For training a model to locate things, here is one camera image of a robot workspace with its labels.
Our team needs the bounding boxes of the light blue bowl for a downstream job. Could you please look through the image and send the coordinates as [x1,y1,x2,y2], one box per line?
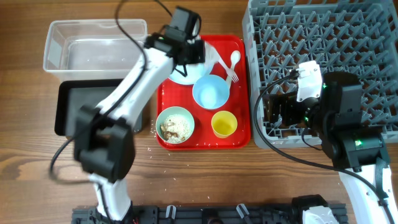
[192,75,230,110]

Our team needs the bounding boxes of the yellow cup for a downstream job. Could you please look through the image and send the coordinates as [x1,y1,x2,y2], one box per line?
[211,111,238,139]

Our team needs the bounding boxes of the green bowl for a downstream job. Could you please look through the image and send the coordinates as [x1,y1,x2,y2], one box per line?
[155,106,195,145]

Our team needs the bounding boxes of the rice and food scraps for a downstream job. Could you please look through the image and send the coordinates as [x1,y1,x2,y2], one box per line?
[160,114,191,144]

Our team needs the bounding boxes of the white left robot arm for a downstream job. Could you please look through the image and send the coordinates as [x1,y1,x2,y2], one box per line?
[74,27,217,223]

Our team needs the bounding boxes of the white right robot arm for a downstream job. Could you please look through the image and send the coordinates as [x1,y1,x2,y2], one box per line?
[259,72,397,223]

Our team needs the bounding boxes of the clear plastic waste bin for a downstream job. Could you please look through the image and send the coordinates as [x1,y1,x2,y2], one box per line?
[43,19,147,82]

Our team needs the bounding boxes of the grey dishwasher rack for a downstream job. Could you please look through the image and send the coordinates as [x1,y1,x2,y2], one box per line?
[242,0,397,143]

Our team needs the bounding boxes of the black food waste tray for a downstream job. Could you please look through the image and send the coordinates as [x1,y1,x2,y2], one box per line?
[54,78,144,137]

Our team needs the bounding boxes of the light blue plate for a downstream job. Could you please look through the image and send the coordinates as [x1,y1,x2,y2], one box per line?
[169,41,218,85]

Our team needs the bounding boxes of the white plastic spoon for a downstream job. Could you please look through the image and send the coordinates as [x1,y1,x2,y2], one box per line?
[227,50,241,88]

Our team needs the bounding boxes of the pink plastic fork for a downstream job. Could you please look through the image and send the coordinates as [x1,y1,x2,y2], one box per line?
[218,58,239,83]

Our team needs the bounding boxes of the red serving tray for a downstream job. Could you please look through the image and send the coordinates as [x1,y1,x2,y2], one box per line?
[155,34,252,151]

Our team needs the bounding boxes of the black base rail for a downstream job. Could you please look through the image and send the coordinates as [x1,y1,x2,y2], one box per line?
[71,203,299,224]

